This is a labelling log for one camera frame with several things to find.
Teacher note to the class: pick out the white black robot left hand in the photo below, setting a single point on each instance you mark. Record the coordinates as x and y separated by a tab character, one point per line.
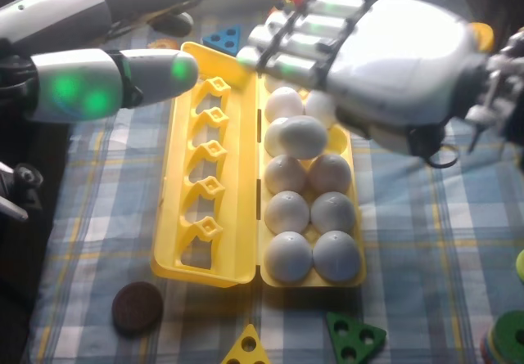
82	90

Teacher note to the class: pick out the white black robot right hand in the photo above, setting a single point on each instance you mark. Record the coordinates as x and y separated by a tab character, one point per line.
401	61

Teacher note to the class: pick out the yellow plastic egg carton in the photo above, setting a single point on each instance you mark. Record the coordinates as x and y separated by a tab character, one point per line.
241	217

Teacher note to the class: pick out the toy cupcake with fruit topping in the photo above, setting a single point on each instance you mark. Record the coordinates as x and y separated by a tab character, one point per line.
482	37

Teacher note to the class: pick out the small brown toy biscuit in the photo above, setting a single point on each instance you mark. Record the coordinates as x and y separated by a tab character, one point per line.
163	44

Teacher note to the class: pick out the blue triangle block with holes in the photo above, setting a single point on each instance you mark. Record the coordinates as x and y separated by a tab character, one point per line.
225	39

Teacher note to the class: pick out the chocolate sandwich cookie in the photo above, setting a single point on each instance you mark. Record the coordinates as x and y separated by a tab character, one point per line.
138	306

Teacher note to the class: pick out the yellow-green round toy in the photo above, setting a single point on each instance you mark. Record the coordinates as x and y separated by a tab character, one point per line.
520	266

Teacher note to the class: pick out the green triangle block with holes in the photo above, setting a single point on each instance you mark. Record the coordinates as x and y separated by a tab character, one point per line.
354	339

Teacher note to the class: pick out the yellow triangle block with holes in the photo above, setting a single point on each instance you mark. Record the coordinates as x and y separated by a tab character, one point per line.
247	347

